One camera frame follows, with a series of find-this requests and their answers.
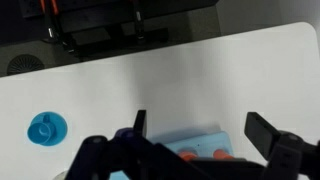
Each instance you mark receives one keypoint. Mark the light blue toy sink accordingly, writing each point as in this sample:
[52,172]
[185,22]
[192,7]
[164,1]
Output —
[206,143]

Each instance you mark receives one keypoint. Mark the orange black rod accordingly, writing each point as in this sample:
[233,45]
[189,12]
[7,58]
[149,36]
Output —
[55,7]
[42,5]

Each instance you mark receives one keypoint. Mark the small orange cup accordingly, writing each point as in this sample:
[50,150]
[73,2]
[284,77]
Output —
[187,155]

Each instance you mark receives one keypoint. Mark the cream toy sponge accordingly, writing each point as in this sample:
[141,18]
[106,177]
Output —
[61,175]

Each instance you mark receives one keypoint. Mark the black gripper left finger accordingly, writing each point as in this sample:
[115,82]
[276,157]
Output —
[100,156]

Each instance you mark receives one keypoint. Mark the black round ribbed disc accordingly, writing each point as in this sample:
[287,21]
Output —
[25,65]

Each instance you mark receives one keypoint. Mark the blue mug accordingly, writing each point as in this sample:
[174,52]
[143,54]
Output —
[40,131]

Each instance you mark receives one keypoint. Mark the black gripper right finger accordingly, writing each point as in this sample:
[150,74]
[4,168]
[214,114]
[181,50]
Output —
[283,150]

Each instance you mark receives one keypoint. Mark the orange toy knobs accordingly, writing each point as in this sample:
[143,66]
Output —
[222,154]

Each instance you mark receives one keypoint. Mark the blue saucer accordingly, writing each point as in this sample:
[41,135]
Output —
[60,128]

